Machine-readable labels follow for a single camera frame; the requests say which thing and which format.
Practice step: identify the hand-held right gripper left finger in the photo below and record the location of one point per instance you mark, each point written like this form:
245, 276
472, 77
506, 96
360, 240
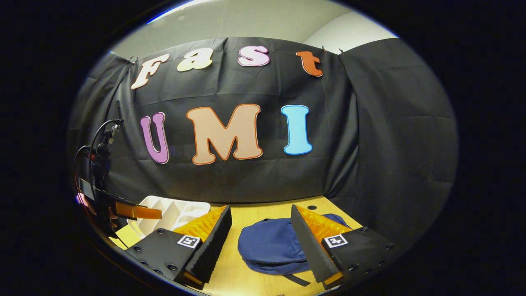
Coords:
213, 242

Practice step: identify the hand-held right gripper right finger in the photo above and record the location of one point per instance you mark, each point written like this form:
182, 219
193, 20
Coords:
308, 242

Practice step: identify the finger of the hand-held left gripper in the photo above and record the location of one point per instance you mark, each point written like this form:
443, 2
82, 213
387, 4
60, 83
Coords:
139, 212

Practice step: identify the blue schoolbag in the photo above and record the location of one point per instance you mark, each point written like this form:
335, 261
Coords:
267, 246

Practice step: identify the black backdrop cloth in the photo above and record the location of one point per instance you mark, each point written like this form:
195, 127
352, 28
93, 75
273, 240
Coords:
390, 144

